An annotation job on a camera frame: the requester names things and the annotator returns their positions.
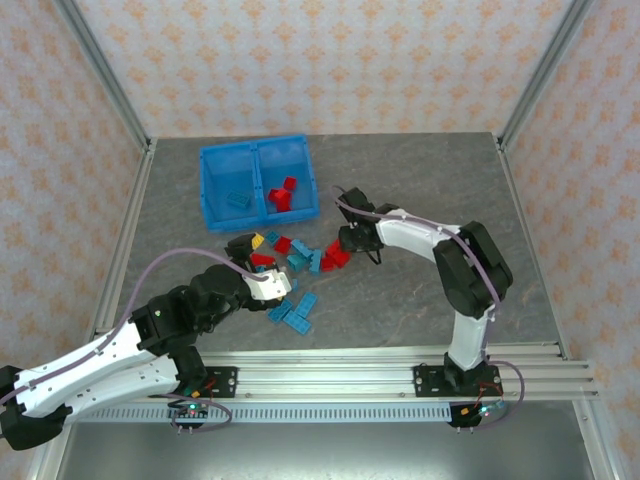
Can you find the grey metal lower shelf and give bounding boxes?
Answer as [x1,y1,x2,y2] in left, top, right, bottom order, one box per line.
[52,422,599,480]

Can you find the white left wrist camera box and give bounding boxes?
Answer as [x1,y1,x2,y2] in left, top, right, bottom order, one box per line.
[243,266,295,303]

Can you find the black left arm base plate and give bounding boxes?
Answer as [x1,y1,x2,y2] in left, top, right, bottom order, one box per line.
[199,366,240,400]

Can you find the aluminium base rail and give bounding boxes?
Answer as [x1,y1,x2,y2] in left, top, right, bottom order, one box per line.
[52,349,600,401]

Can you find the slotted grey cable duct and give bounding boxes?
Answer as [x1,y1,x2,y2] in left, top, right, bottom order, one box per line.
[74,404,454,425]

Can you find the aluminium table side rail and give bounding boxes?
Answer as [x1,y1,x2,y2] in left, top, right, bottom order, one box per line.
[87,139,159,346]
[493,137,574,361]

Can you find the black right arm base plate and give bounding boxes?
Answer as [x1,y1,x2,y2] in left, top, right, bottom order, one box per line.
[412,363,503,400]

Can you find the aluminium frame post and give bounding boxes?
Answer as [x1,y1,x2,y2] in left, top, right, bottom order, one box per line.
[24,424,79,480]
[497,0,596,151]
[52,0,154,154]
[569,399,619,480]

